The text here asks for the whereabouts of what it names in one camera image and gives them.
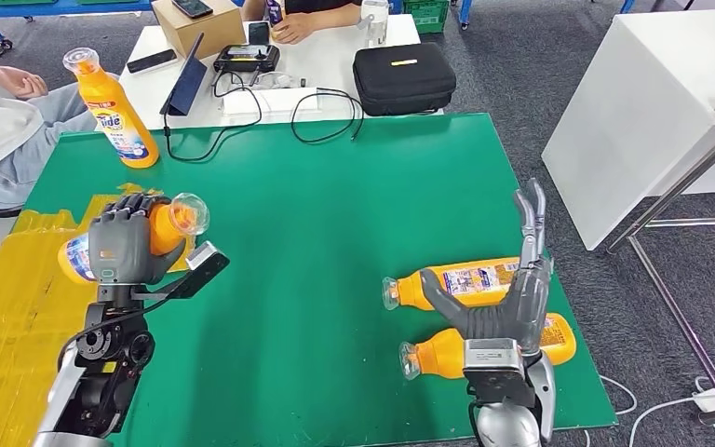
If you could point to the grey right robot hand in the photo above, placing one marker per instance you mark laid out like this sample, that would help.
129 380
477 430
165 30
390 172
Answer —
524 308

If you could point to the person's left hand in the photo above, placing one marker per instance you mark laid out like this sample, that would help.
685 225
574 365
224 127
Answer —
24 83
294 28

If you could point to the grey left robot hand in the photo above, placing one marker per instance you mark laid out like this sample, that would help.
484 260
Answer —
120 247

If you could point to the orange detergent bottle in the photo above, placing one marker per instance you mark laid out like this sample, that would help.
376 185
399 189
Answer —
163 231
444 355
474 281
117 123

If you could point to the black smartphone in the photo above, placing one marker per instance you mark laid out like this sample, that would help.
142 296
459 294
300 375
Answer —
151 61
259 33
191 7

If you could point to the person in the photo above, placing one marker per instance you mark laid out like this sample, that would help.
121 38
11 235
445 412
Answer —
326 5
0 136

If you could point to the white table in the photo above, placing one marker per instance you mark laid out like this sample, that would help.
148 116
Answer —
326 62

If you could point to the clear safety glasses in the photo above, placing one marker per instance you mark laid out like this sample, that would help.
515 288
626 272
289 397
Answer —
274 80

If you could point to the black handheld controller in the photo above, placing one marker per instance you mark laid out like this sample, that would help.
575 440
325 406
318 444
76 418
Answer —
246 58

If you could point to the flat white box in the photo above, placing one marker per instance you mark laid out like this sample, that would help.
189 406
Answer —
270 102

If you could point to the clear plastic jug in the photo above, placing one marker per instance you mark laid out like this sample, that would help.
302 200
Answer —
375 24

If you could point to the brown cardboard box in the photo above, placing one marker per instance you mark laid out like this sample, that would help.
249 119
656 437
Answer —
202 31

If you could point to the black zip case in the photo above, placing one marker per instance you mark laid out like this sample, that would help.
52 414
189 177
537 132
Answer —
404 80

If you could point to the dark blue tablet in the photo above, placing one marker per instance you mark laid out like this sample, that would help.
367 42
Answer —
185 86

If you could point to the green plastic crate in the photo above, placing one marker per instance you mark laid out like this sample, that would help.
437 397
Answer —
426 15

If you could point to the white cabinet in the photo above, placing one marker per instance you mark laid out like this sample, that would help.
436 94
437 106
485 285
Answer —
629 123

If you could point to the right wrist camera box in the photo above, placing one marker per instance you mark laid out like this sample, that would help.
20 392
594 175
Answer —
496 370

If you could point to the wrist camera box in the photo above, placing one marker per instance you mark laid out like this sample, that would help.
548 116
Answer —
203 265
496 370

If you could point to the blue metal frame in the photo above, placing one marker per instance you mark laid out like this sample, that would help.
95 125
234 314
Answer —
55 7

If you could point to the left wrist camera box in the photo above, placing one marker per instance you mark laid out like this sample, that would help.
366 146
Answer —
203 265

